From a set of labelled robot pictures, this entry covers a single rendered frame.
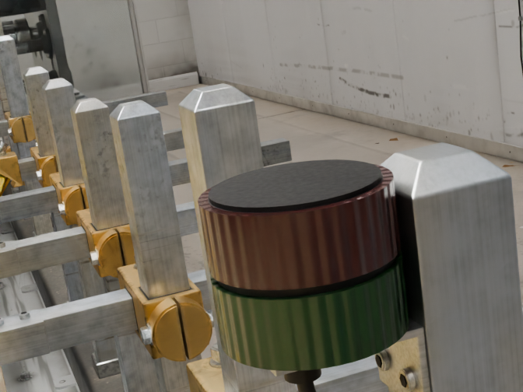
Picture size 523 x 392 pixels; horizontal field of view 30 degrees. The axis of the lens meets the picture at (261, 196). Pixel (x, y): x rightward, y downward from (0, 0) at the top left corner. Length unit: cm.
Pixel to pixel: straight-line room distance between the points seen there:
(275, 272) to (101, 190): 77
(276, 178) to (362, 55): 602
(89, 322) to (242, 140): 35
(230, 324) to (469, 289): 8
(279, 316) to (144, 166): 51
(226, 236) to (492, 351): 10
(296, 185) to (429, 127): 545
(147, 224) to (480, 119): 454
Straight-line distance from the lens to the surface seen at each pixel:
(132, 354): 110
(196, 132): 53
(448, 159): 31
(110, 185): 104
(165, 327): 79
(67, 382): 158
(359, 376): 65
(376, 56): 616
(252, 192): 29
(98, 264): 104
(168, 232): 80
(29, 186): 205
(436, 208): 30
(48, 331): 85
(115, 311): 85
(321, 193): 28
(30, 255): 109
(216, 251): 29
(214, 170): 53
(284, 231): 27
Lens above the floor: 124
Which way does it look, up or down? 14 degrees down
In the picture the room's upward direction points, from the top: 8 degrees counter-clockwise
